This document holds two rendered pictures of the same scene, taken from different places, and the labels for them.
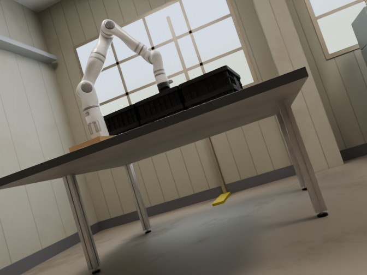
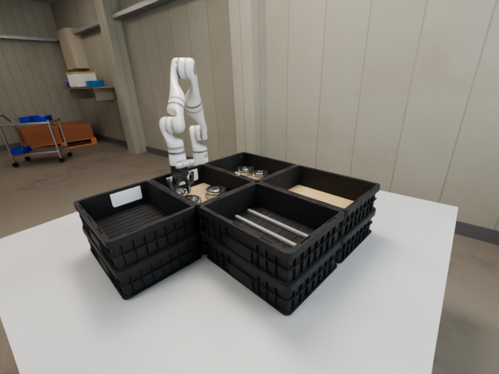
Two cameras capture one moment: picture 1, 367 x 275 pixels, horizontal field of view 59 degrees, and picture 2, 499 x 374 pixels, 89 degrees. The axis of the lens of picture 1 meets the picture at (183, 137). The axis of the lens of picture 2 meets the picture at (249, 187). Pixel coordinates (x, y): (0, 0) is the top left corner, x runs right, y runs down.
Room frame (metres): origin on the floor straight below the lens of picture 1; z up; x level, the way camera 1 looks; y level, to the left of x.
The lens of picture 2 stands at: (2.70, -0.83, 1.33)
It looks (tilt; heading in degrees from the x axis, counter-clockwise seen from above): 23 degrees down; 116
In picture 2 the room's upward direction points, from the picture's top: 2 degrees counter-clockwise
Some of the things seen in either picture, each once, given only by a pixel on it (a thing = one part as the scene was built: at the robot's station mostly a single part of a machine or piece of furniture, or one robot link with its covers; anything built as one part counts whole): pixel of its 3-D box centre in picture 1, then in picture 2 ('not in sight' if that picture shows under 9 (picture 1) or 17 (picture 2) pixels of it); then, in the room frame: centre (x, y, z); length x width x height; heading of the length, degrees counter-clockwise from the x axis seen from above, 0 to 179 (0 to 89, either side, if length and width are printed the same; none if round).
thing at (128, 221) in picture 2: (214, 89); (136, 218); (1.94, -0.27, 0.87); 0.40 x 0.30 x 0.11; 160
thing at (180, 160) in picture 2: (162, 79); (179, 157); (1.95, 0.01, 1.03); 0.11 x 0.09 x 0.06; 160
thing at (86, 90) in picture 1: (87, 97); (198, 139); (1.75, 0.43, 1.00); 0.09 x 0.09 x 0.17; 29
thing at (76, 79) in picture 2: not in sight; (82, 79); (-2.82, 2.84, 1.45); 0.49 x 0.40 x 0.28; 165
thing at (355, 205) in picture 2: not in sight; (316, 185); (2.53, 0.16, 0.92); 0.40 x 0.30 x 0.02; 160
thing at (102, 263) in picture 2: (219, 106); (141, 242); (1.94, -0.27, 0.76); 0.40 x 0.30 x 0.12; 160
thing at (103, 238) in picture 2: (211, 82); (133, 206); (1.94, -0.27, 0.92); 0.40 x 0.30 x 0.02; 160
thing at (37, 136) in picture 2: not in sight; (58, 136); (-4.12, 2.72, 0.25); 1.44 x 1.09 x 0.50; 75
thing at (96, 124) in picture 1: (96, 124); (201, 164); (1.75, 0.43, 0.84); 0.09 x 0.09 x 0.17; 74
